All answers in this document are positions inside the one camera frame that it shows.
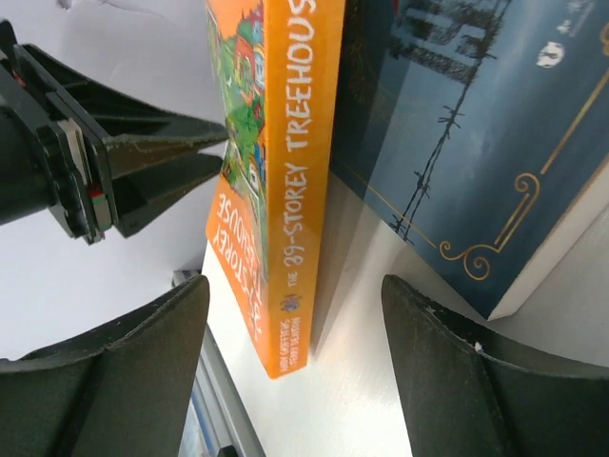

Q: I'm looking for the orange Treehouse book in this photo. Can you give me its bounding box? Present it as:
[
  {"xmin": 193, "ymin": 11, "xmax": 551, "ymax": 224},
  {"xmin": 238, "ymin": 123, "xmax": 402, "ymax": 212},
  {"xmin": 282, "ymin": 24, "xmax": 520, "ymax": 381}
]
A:
[{"xmin": 206, "ymin": 1, "xmax": 344, "ymax": 379}]

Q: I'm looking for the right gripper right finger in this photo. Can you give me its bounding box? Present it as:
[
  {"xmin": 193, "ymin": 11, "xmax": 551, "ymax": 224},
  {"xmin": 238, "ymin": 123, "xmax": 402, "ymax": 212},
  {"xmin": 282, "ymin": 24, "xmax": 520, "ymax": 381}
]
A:
[{"xmin": 381, "ymin": 274, "xmax": 608, "ymax": 456}]

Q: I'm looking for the dark blue book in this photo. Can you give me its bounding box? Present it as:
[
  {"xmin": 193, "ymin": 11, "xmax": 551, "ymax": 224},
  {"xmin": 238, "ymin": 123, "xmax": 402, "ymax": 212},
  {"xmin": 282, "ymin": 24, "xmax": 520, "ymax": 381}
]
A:
[{"xmin": 331, "ymin": 0, "xmax": 608, "ymax": 320}]

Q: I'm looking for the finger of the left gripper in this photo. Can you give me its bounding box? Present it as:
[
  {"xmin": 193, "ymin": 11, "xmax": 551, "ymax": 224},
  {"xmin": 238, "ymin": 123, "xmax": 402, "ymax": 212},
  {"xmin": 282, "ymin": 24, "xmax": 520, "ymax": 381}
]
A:
[
  {"xmin": 16, "ymin": 45, "xmax": 227, "ymax": 165},
  {"xmin": 113, "ymin": 153, "xmax": 223, "ymax": 238}
]

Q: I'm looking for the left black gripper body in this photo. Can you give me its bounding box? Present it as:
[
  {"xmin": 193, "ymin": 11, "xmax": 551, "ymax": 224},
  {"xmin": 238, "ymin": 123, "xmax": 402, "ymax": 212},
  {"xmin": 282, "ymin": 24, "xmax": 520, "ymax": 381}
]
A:
[{"xmin": 1, "ymin": 19, "xmax": 112, "ymax": 245}]

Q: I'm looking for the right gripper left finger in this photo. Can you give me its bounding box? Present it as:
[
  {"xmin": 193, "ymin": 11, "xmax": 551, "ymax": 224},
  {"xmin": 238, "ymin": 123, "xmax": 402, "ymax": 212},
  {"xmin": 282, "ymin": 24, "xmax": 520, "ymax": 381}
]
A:
[{"xmin": 1, "ymin": 275, "xmax": 209, "ymax": 456}]

